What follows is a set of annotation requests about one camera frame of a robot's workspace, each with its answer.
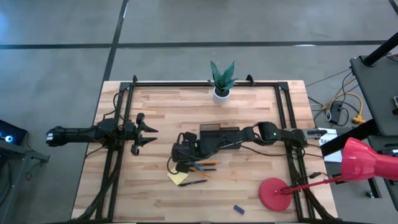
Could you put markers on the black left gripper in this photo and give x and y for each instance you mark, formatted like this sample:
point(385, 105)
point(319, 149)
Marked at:
point(135, 150)

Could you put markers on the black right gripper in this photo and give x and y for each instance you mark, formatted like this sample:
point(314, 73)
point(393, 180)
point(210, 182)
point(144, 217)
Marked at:
point(183, 152)

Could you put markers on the yellow sticky note pad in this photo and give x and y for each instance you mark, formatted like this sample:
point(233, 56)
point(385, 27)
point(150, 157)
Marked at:
point(177, 178)

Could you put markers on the black pen with print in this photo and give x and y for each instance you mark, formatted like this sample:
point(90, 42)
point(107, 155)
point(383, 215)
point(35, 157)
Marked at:
point(209, 169)

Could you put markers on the black mesh desk organizer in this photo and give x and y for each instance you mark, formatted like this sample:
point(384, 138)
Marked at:
point(210, 128)

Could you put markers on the purple eraser block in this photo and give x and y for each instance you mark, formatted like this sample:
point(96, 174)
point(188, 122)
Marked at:
point(239, 209)

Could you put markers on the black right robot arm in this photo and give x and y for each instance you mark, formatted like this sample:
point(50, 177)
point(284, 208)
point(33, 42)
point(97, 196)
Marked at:
point(273, 133)

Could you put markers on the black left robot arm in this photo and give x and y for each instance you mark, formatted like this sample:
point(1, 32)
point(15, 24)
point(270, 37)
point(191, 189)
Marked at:
point(77, 133)

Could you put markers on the snake plant in white pot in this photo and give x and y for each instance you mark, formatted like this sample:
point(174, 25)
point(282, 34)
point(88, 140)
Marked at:
point(222, 81)

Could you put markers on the red desk lamp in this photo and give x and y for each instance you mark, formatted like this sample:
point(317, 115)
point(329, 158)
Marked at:
point(275, 194)

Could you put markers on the grey metal stand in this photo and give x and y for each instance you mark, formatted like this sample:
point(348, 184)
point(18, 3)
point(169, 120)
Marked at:
point(18, 155)

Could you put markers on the black device with blue light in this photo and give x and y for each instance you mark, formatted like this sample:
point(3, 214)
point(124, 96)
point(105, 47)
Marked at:
point(9, 133)

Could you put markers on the white paper sheet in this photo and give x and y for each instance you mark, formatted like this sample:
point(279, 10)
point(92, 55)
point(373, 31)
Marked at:
point(334, 157)

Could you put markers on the black power adapter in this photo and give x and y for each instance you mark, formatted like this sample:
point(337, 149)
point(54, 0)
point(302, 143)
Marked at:
point(335, 112)

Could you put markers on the black pole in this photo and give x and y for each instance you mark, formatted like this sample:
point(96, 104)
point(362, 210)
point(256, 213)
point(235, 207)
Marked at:
point(381, 51)

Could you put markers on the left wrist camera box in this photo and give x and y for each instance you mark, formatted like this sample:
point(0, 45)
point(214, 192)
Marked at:
point(129, 127)

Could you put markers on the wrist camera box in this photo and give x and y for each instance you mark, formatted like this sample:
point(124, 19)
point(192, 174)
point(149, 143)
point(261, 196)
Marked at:
point(129, 127)
point(190, 137)

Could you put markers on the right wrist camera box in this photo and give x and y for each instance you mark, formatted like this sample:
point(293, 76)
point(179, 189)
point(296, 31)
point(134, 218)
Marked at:
point(190, 137)

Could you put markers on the black aluminium table frame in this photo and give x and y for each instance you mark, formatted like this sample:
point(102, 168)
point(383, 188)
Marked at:
point(202, 84)

